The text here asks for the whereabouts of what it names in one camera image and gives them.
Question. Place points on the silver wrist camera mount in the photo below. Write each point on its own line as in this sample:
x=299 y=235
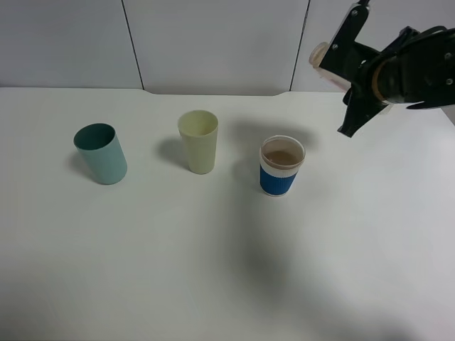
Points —
x=343 y=39

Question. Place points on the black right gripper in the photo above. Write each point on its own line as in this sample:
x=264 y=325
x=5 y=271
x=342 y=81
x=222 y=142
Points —
x=362 y=104

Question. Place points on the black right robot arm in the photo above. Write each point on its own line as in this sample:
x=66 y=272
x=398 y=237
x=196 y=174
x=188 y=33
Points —
x=416 y=69

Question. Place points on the teal plastic cup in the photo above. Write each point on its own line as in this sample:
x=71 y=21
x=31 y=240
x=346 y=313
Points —
x=99 y=146

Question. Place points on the clear cup with blue sleeve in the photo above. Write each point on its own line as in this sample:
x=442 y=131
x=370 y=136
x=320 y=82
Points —
x=280 y=159

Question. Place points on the pink labelled drink bottle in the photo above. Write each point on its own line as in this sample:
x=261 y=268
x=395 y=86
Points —
x=315 y=60

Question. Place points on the pale yellow plastic cup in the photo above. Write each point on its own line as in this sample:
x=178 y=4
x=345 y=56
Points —
x=199 y=132

